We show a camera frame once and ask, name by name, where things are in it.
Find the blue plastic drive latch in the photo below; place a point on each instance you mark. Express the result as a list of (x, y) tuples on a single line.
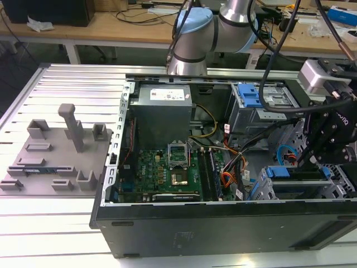
[(251, 96)]

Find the wooden desk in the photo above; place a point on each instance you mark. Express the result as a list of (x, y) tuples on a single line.
[(125, 33)]

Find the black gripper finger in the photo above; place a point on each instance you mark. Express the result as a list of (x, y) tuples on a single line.
[(318, 131), (327, 148)]

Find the RAM slot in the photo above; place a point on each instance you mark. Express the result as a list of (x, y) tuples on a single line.
[(216, 173), (205, 173)]

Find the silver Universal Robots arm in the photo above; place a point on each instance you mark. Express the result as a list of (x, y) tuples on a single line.
[(195, 42)]

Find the small black device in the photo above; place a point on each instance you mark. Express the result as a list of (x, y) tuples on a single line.
[(285, 23)]

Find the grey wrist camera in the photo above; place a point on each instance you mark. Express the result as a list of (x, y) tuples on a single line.
[(312, 78)]

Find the grey power supply unit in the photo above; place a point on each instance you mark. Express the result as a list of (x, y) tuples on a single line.
[(160, 117)]

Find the grey metal disk bay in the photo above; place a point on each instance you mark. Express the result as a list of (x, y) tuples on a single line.
[(337, 184)]

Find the yellow tape roll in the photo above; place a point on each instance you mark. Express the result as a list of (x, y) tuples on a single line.
[(295, 6)]

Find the crumpled white paper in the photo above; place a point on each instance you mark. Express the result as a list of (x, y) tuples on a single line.
[(39, 24)]

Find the CPU socket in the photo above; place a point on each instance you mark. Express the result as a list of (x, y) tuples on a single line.
[(179, 179)]

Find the dark RAM stick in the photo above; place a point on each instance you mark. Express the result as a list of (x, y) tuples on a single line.
[(39, 169)]

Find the black box on desk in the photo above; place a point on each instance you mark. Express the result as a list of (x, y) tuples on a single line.
[(47, 11)]

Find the black open PC case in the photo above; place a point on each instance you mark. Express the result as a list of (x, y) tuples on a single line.
[(195, 231)]

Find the clear plastic bag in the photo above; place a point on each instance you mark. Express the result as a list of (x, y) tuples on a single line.
[(318, 30)]

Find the hard disk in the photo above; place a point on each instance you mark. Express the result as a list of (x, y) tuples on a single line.
[(279, 171)]

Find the grey parts rack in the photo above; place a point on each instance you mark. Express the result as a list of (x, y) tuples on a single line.
[(55, 156)]

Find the grey optical drive cage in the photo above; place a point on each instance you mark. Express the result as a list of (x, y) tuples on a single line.
[(251, 117)]

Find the blue cardboard box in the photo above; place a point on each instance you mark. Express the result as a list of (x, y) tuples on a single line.
[(343, 16)]

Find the green motherboard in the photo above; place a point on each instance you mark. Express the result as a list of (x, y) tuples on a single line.
[(156, 170)]

